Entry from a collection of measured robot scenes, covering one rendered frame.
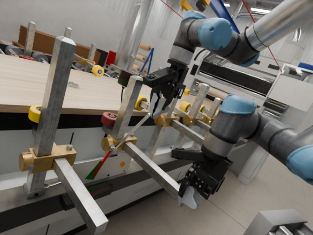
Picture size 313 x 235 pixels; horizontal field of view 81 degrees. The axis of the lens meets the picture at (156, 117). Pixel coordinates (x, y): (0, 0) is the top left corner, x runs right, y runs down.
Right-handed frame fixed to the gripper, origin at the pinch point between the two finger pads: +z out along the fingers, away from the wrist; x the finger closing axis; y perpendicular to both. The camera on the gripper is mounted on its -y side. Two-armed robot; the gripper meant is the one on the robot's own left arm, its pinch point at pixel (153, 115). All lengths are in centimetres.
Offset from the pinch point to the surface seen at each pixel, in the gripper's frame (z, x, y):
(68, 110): 11.5, 26.8, -16.6
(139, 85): -8.4, 6.3, -5.4
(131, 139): 13.5, 5.7, -0.1
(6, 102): 10.4, 28.0, -35.5
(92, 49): -7, 115, 36
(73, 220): 82, 28, 3
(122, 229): 100, 18, 39
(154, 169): 14.5, -11.1, -3.0
